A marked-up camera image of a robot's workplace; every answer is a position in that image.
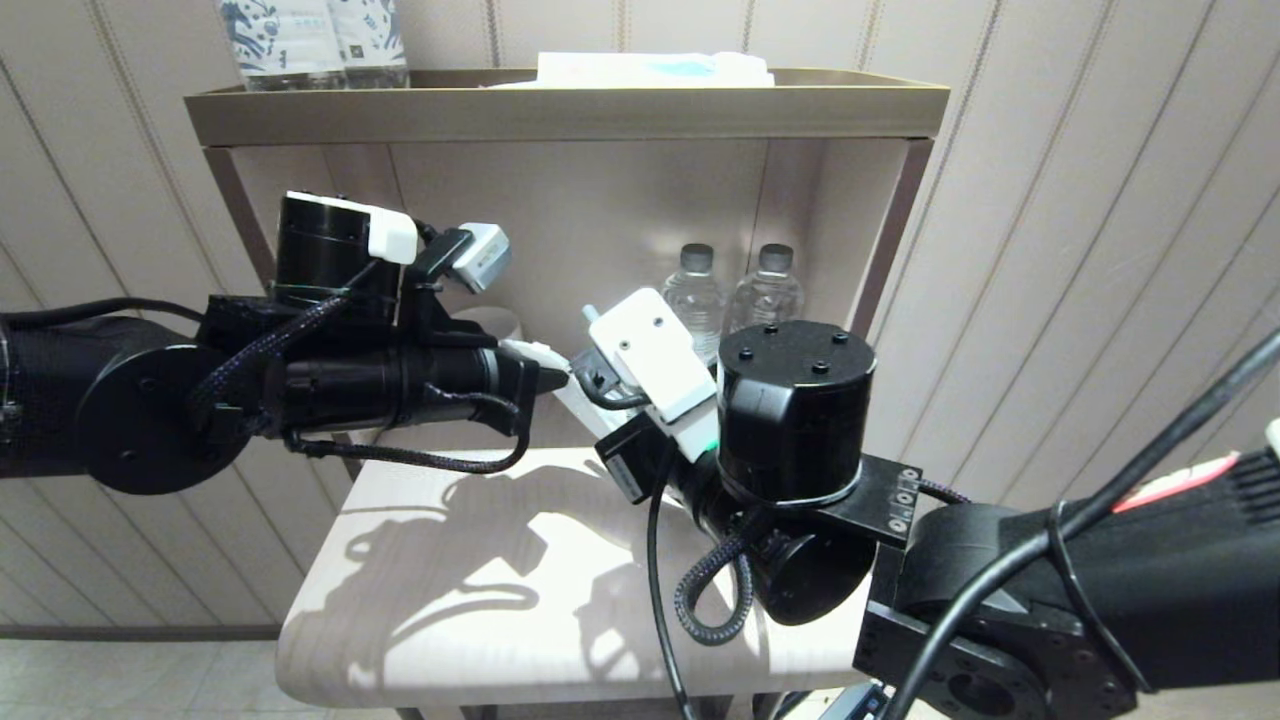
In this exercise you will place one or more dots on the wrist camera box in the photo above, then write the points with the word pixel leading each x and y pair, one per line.
pixel 485 255
pixel 650 350

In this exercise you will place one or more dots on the white floral zip pouch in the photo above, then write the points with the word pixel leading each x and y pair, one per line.
pixel 585 410

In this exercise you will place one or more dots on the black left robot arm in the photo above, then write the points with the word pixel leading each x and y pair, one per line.
pixel 100 400

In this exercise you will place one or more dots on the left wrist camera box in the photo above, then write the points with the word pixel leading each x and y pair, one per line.
pixel 485 255

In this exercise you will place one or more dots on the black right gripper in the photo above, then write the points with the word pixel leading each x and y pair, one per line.
pixel 630 460

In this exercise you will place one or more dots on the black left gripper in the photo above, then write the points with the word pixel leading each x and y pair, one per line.
pixel 515 390

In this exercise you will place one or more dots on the clear water bottle grey cap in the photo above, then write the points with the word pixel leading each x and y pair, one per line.
pixel 692 295
pixel 765 295

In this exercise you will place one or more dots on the silver power adapter box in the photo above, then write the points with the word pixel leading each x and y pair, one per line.
pixel 850 705

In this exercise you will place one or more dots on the water bottle blue floral label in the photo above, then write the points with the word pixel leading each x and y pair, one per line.
pixel 372 40
pixel 280 40

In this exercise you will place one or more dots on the white ribbed ceramic mug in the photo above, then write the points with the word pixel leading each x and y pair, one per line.
pixel 490 318

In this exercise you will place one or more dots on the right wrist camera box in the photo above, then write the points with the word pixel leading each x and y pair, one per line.
pixel 650 350

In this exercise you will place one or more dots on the beige wooden shelf cabinet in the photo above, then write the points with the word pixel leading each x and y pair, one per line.
pixel 560 115

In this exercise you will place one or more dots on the white packet with blue stripe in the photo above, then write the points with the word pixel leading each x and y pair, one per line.
pixel 640 70

